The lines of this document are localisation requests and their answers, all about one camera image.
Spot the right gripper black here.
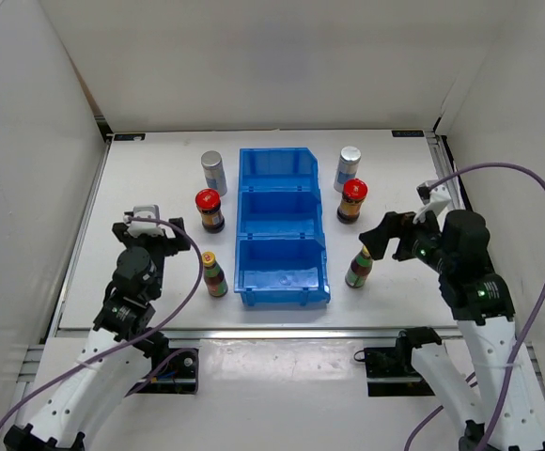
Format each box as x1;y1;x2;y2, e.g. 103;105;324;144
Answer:
358;205;454;272

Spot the yellow-cap sauce bottle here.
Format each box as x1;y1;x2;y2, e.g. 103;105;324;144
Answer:
201;251;228;298
345;245;373;288

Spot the red-lid sauce jar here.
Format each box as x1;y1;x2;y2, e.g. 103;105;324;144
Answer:
195;188;225;233
336;179;368;224

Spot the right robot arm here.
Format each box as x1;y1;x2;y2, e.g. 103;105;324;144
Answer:
359;210;545;450

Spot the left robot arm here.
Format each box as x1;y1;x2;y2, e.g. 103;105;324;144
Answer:
3;209;195;450

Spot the right silver-capped spice shaker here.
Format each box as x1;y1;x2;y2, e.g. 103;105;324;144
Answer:
334;146;362;193

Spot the silver-capped spice shaker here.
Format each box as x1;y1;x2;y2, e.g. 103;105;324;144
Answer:
201;150;227;196
334;146;362;193

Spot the left silver-capped spice shaker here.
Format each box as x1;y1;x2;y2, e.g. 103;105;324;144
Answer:
201;150;227;196

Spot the blue bin far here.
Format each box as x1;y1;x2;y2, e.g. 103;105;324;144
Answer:
239;148;319;193

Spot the blue bin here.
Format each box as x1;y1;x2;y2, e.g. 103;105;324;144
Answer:
233;234;331;307
236;190;324;242
239;148;319;193

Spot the blue bin near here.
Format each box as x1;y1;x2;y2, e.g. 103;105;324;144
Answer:
233;234;331;307

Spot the blue bin middle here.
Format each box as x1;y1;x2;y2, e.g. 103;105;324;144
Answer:
236;190;324;242

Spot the right black corner label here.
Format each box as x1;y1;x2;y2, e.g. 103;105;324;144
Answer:
391;130;425;138

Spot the black corner label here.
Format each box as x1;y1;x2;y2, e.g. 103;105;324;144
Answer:
114;133;146;142
391;130;425;138

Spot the left black corner label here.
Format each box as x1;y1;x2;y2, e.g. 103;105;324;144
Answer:
114;133;146;142

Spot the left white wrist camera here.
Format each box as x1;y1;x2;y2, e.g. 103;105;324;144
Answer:
123;204;164;238

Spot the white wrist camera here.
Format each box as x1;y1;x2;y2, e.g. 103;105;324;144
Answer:
413;180;452;224
123;204;164;238

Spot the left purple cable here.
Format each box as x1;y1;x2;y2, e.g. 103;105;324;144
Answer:
0;216;205;451

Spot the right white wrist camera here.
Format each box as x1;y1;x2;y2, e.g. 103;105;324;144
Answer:
413;180;452;224

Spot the right side aluminium rail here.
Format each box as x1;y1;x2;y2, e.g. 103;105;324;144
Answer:
424;132;545;445

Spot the aluminium table edge rail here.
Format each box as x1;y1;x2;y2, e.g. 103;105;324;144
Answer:
42;326;462;341

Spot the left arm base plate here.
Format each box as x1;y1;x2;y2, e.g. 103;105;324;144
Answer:
126;348;199;397

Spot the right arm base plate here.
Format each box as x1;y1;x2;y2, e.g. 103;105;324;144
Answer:
352;347;434;397

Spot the left side aluminium rail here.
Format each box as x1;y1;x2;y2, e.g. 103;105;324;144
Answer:
16;135;112;388

